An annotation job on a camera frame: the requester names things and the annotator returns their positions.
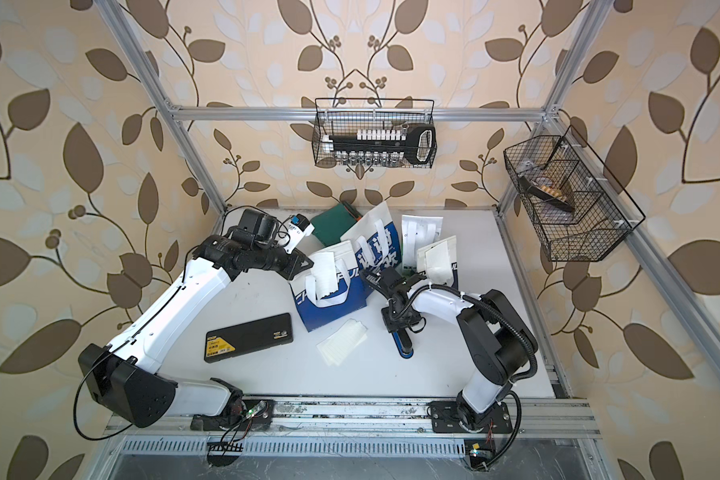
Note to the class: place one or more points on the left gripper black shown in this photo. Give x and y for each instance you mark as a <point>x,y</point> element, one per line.
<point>294,264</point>

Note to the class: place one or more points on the dark blue bag white handles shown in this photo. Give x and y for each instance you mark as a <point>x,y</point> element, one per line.
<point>438,262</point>

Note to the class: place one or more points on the blue stapler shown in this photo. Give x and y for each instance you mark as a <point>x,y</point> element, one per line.
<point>403,343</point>

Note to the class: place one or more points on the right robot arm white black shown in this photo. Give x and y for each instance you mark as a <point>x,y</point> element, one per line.
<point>500,345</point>

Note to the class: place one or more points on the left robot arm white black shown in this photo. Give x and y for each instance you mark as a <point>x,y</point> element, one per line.
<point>123,375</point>

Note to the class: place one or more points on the green white bag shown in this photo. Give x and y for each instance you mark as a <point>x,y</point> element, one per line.
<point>417,232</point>

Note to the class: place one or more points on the black box yellow label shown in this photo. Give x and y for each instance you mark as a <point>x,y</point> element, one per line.
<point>249,337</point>

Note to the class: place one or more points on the black tool set in basket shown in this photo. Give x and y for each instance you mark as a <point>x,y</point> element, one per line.
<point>406,144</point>

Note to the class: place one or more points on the dark object in right basket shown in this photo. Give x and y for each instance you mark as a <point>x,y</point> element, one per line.
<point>548,195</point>

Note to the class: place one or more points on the black wire basket back wall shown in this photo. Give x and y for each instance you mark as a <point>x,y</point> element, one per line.
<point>342,115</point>

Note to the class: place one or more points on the black wire basket wall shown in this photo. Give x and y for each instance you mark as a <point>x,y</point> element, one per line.
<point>342,115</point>
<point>605,213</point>

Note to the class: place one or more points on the black wire basket right wall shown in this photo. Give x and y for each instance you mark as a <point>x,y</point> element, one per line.
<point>605,213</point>

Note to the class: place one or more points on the aluminium frame rail base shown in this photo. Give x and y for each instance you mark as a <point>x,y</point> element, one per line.
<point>542,438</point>

